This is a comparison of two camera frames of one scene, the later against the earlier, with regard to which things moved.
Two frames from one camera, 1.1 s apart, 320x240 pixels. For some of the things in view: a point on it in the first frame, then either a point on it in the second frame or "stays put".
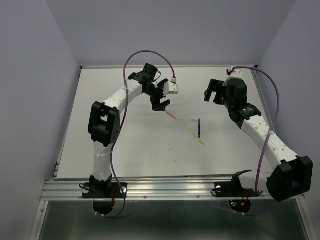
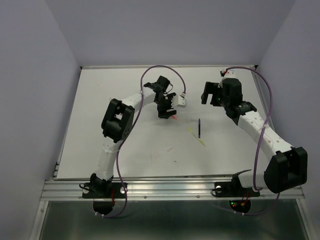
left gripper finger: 163,105 → 171,112
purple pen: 199,137 stays put
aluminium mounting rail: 147,190 stays put
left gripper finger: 156,104 → 162,113
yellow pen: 199,139 stays put
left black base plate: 104,190 stays put
